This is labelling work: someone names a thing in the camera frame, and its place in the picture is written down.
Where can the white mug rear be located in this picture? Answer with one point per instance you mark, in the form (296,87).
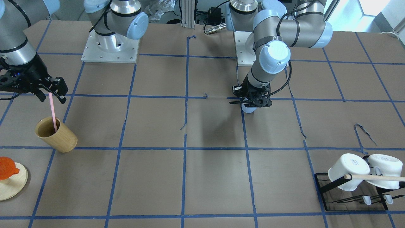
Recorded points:
(387,166)

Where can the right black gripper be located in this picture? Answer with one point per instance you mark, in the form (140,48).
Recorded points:
(32,70)

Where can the black mug rack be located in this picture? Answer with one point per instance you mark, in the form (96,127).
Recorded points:
(353,195)

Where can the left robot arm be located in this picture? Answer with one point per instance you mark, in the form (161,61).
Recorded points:
(273,31)

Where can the bamboo cup holder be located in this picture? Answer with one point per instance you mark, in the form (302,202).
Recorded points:
(62,140)

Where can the wooden rack rod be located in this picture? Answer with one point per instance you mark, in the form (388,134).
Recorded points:
(373,177)

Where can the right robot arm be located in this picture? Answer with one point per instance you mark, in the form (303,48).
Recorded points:
(15,17)

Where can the orange mug on tree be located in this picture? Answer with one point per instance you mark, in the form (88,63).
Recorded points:
(7,168)

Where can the white mug front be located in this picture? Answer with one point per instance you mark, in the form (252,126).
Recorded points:
(348,164)

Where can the wooden mug tree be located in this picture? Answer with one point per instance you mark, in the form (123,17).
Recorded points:
(14,184)

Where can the aluminium frame post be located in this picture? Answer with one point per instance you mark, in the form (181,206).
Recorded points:
(188,13)

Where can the white mug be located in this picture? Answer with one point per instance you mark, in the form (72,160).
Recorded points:
(348,164)
(387,166)

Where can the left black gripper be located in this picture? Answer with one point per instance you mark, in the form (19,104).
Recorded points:
(250,90)

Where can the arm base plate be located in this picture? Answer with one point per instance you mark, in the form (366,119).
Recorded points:
(244,45)
(110,49)

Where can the light blue cup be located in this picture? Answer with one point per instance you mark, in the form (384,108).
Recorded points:
(248,109)

